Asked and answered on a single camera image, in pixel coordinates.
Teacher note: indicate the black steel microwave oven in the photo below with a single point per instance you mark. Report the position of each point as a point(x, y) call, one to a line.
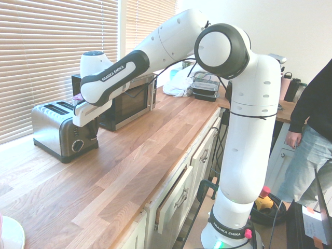
point(129, 103)

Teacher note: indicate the black sleeved forearm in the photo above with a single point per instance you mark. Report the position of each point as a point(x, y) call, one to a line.
point(298, 119)

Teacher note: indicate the white dinner plate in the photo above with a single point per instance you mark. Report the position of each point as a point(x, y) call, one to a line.
point(13, 233)

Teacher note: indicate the white crumpled cloth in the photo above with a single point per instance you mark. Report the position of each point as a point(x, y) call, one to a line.
point(176, 85)

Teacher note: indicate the beige slatted window blind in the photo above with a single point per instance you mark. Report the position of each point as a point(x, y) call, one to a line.
point(150, 23)
point(52, 52)

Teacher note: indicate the black container with clear lid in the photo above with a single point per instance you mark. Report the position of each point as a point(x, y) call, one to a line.
point(205, 86)

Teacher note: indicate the pink water bottle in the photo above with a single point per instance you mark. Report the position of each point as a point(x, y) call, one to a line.
point(284, 85)

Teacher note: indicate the green clamp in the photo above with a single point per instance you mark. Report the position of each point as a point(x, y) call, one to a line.
point(207, 186)

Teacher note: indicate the black plastic meal container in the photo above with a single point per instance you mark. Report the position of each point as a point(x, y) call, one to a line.
point(206, 95)

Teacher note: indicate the white paper with sticky notes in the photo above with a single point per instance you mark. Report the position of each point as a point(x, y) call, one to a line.
point(315, 225)

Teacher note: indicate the white open drawer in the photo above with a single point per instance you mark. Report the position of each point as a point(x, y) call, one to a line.
point(173, 199)

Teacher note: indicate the black tumbler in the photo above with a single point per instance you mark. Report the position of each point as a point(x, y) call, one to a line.
point(291, 90)

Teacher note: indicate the stainless steel two-slot toaster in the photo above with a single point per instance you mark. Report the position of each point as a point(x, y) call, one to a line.
point(52, 129)

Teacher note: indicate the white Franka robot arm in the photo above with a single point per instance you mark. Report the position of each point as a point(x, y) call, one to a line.
point(249, 129)

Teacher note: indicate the person's bare hand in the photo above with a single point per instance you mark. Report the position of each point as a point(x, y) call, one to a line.
point(293, 139)

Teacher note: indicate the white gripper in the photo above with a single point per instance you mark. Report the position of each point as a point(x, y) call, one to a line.
point(85, 114)

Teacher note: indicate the yellow emergency stop button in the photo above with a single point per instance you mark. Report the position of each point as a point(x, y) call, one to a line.
point(264, 197)

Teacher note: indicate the person in black sweater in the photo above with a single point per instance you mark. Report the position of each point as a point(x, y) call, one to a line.
point(316, 103)

